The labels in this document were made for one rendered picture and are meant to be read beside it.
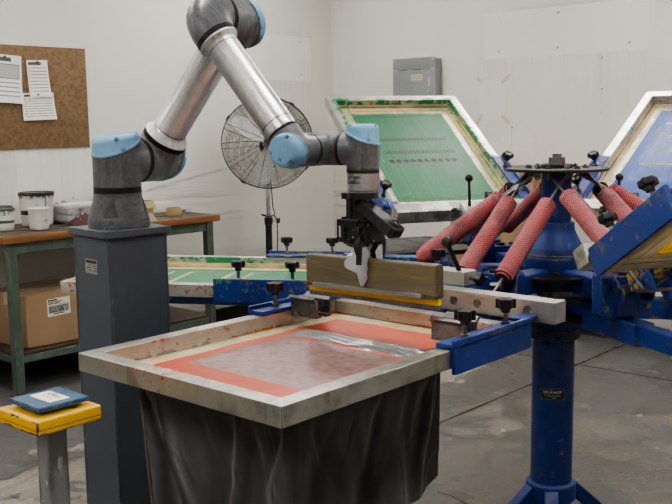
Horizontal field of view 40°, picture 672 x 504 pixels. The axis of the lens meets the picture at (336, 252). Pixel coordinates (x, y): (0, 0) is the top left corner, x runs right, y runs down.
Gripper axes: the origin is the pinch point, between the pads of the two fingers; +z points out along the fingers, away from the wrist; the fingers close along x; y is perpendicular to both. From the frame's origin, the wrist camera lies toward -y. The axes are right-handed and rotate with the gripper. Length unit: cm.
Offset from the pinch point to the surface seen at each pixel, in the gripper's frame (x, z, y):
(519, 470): -167, 109, 57
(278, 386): 42.1, 13.4, -11.9
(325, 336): 7.2, 13.0, 7.6
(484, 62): -414, -76, 235
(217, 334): 24.6, 12.0, 25.2
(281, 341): 15.6, 13.6, 13.6
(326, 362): 23.3, 13.4, -7.1
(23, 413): 81, 14, 11
